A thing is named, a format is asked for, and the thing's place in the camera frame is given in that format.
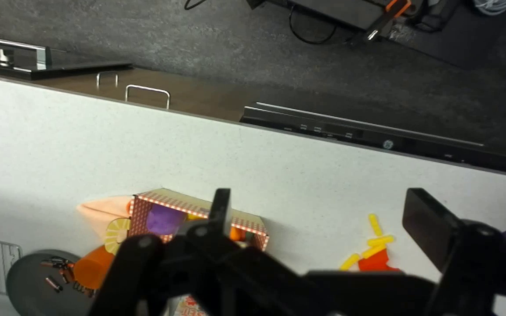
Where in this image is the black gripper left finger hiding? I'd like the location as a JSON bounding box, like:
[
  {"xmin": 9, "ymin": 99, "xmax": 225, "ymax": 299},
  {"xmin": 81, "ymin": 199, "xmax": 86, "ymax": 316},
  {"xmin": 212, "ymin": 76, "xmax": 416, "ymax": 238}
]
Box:
[{"xmin": 88, "ymin": 187, "xmax": 302, "ymax": 316}]

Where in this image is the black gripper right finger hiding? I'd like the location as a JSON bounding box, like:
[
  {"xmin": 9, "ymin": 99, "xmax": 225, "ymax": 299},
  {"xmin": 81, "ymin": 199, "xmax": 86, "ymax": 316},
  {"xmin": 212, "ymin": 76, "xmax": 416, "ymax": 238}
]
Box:
[{"xmin": 400, "ymin": 187, "xmax": 506, "ymax": 316}]

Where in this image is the brown wooden lower cabinet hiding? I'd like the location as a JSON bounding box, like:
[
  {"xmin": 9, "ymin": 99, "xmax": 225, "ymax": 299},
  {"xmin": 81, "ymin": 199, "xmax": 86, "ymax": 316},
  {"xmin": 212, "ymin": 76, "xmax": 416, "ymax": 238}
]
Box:
[{"xmin": 28, "ymin": 66, "xmax": 249, "ymax": 125}]

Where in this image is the red patterned cardboard tray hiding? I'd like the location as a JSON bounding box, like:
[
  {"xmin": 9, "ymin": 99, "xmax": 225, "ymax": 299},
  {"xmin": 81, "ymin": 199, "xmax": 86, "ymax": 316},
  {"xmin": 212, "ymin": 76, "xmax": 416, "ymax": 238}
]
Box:
[{"xmin": 126, "ymin": 187, "xmax": 272, "ymax": 254}]

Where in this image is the yellow toy fry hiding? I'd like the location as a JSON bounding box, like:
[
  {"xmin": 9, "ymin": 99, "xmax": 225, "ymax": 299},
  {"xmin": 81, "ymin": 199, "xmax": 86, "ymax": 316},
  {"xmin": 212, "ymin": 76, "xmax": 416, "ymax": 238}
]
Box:
[
  {"xmin": 339, "ymin": 252, "xmax": 363, "ymax": 273},
  {"xmin": 365, "ymin": 234, "xmax": 397, "ymax": 250},
  {"xmin": 365, "ymin": 213, "xmax": 385, "ymax": 238}
]

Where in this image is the purple toy vegetable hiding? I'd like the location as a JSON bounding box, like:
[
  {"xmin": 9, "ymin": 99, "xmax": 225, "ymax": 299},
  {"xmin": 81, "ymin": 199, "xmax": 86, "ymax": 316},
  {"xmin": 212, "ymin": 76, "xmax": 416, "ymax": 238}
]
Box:
[{"xmin": 144, "ymin": 204, "xmax": 188, "ymax": 238}]

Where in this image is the red toy fries container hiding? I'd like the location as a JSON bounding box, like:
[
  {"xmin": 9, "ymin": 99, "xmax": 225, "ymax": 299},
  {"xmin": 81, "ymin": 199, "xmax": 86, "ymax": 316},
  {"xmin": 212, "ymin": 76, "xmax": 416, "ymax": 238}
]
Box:
[{"xmin": 356, "ymin": 248, "xmax": 402, "ymax": 275}]

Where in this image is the orange toy food piece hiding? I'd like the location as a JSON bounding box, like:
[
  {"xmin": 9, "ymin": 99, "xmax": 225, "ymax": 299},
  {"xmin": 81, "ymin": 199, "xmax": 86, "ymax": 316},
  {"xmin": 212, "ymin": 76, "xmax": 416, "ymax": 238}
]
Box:
[{"xmin": 72, "ymin": 245, "xmax": 117, "ymax": 292}]

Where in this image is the grey round dish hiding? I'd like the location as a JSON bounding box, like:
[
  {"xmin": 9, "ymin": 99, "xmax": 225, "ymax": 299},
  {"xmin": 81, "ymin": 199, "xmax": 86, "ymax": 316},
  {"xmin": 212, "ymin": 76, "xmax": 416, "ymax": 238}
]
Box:
[{"xmin": 5, "ymin": 248, "xmax": 100, "ymax": 316}]

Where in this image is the orange clamp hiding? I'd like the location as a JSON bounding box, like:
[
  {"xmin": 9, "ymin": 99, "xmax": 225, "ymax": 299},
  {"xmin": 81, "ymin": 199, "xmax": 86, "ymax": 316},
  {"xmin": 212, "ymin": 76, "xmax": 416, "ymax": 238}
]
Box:
[{"xmin": 367, "ymin": 0, "xmax": 414, "ymax": 43}]

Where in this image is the black breadboard robot table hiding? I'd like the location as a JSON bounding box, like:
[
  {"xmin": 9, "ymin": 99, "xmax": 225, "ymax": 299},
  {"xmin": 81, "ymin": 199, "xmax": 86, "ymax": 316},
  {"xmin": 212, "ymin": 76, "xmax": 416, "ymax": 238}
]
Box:
[{"xmin": 246, "ymin": 0, "xmax": 478, "ymax": 50}]

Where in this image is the yellow ridged toy ring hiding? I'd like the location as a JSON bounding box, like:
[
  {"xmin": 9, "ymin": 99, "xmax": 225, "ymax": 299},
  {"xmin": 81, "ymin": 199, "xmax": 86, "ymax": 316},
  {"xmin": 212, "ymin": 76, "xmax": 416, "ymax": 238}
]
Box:
[{"xmin": 103, "ymin": 217, "xmax": 133, "ymax": 257}]

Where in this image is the silver cabinet handle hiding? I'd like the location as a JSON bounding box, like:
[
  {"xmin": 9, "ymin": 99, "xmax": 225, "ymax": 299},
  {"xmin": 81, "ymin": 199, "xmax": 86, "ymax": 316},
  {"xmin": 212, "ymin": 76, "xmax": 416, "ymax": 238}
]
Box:
[
  {"xmin": 93, "ymin": 71, "xmax": 121, "ymax": 92},
  {"xmin": 123, "ymin": 83, "xmax": 174, "ymax": 113}
]

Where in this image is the black floor cable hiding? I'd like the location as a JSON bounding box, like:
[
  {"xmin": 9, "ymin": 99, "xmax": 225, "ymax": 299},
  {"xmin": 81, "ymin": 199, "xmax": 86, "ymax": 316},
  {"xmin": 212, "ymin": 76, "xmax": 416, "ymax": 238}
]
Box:
[{"xmin": 286, "ymin": 4, "xmax": 339, "ymax": 48}]

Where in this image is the grey coiled cable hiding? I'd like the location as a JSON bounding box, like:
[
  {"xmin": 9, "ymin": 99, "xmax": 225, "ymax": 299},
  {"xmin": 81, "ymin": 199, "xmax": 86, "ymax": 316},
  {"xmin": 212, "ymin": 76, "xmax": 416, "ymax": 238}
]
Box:
[{"xmin": 472, "ymin": 0, "xmax": 506, "ymax": 18}]

